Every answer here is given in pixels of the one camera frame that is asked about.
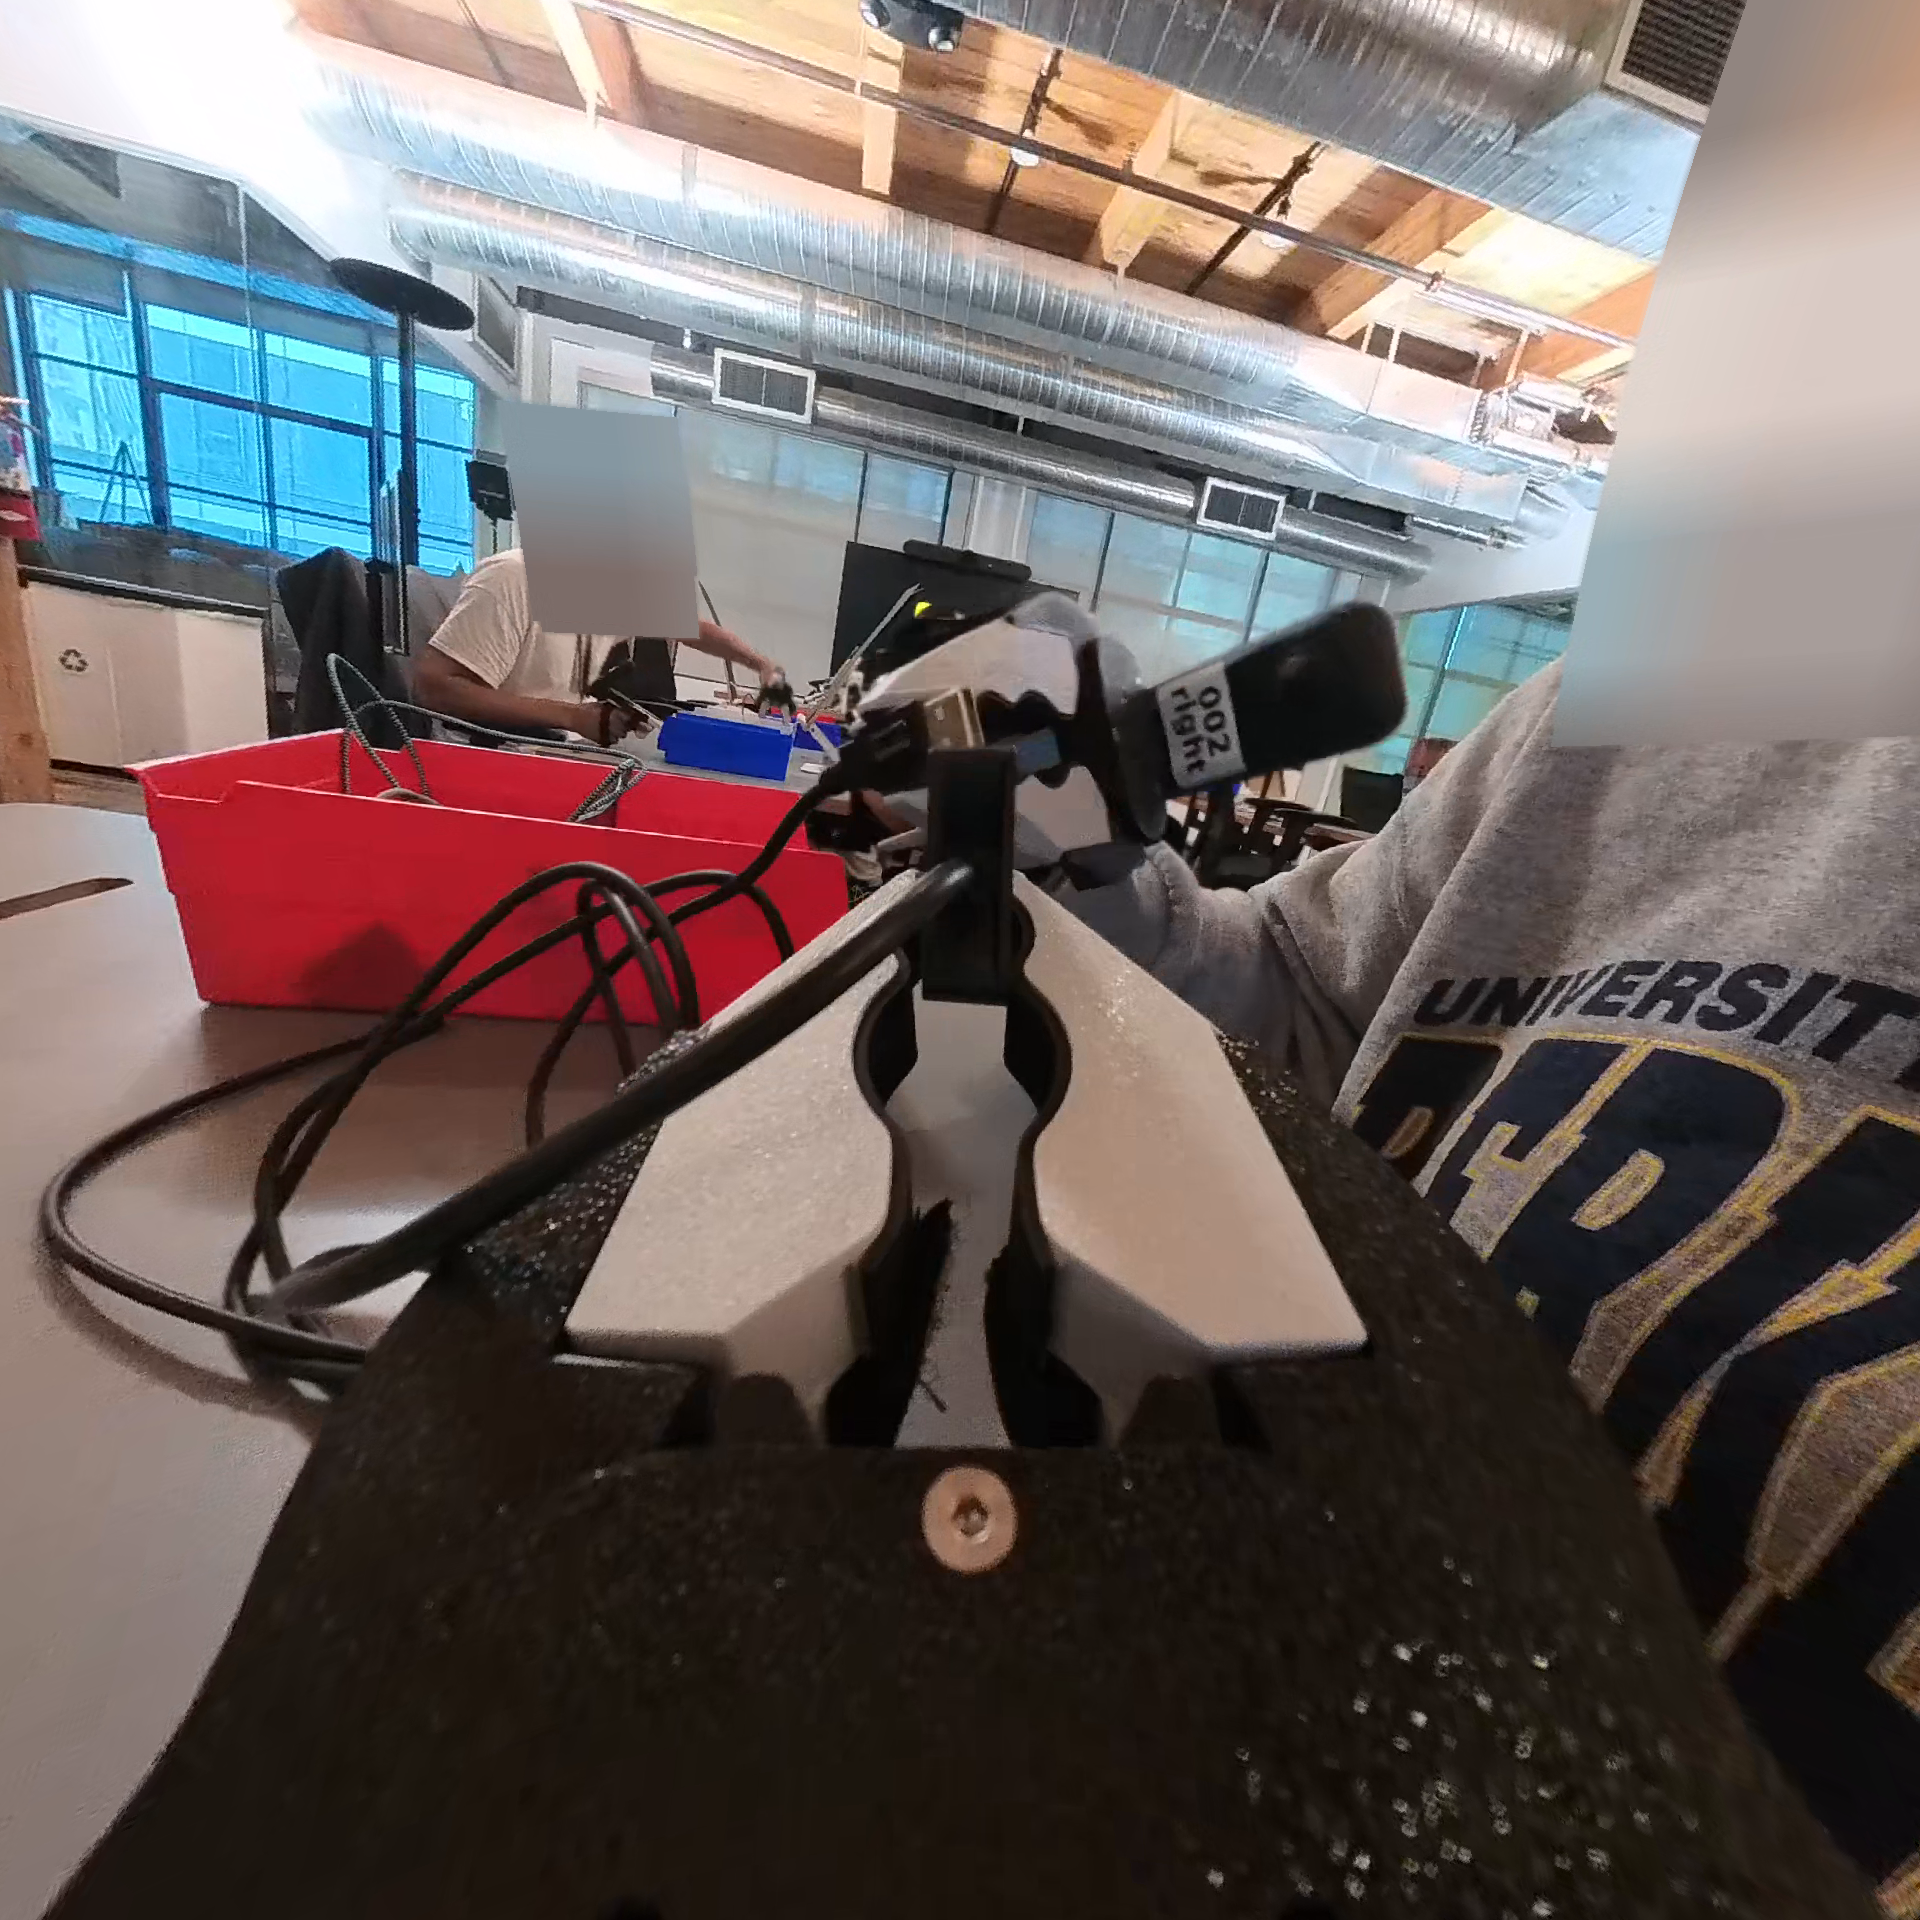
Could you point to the black chair with jacket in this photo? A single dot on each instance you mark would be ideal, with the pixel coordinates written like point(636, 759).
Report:
point(338, 631)

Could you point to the person's right forearm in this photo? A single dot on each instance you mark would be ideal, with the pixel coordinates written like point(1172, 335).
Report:
point(1274, 961)

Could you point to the white recycling cabinet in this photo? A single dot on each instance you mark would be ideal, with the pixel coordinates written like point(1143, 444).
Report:
point(135, 674)

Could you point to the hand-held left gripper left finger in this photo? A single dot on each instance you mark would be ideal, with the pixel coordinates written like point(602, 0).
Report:
point(750, 1214)

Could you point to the person's grey printed sweatshirt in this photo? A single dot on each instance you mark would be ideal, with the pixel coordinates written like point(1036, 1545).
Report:
point(1724, 841)

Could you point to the red plastic bin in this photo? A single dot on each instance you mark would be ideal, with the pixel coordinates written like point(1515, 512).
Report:
point(451, 931)

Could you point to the black floor lamp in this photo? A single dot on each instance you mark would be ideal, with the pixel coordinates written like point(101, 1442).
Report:
point(402, 292)

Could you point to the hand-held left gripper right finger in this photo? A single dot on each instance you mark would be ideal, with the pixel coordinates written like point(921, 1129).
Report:
point(1185, 1185)

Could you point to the white duct vent grille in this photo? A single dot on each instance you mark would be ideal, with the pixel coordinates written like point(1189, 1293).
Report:
point(1243, 506)
point(763, 387)

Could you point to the large paned window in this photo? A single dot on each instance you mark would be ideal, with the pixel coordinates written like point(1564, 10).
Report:
point(224, 434)

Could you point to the blue storage bin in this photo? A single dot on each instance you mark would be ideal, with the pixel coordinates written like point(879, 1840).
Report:
point(729, 747)

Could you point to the black monitor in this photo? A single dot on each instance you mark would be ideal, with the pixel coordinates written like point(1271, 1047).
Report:
point(884, 601)

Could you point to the wooden post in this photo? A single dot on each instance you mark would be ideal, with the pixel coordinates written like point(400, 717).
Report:
point(18, 674)

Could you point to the black slim usb hub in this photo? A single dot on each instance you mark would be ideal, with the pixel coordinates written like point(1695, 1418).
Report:
point(968, 841)

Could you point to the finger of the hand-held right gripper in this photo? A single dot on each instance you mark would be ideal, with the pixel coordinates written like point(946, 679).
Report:
point(1073, 803)
point(1004, 652)

